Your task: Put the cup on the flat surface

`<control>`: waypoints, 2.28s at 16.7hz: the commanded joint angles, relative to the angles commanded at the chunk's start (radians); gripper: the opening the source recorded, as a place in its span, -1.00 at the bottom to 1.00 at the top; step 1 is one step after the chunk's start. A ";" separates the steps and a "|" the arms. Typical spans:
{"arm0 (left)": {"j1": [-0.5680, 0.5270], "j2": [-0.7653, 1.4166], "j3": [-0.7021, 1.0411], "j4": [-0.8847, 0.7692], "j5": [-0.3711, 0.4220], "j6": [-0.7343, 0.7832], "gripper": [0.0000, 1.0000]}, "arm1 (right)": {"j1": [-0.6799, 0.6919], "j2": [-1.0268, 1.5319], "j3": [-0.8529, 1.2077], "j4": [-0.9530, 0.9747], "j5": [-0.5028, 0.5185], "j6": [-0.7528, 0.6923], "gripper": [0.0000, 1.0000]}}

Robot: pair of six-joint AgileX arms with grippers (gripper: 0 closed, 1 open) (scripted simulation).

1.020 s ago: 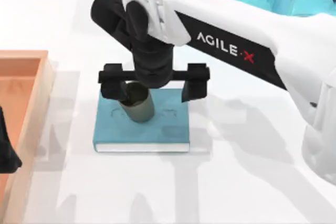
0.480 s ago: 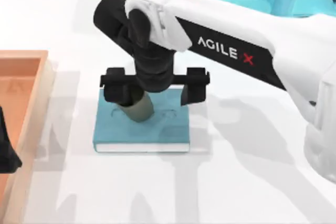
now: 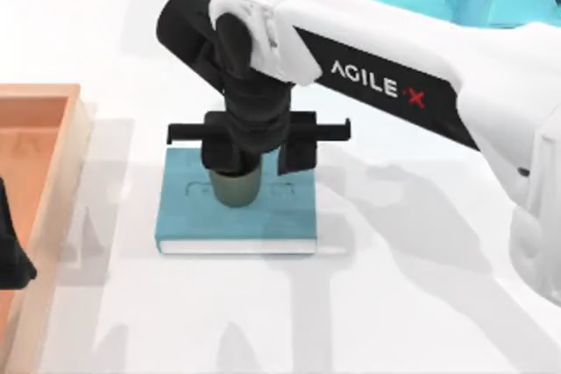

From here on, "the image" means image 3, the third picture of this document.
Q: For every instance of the olive green cup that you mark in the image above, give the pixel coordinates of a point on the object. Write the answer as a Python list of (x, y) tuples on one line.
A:
[(234, 190)]

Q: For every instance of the teal blue book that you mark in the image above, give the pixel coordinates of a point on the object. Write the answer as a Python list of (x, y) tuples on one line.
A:
[(245, 220)]

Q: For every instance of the shallow salmon-coloured box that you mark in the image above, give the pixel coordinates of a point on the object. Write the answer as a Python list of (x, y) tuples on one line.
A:
[(48, 164)]

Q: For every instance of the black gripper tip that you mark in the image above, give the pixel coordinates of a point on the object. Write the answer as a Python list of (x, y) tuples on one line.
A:
[(11, 256)]

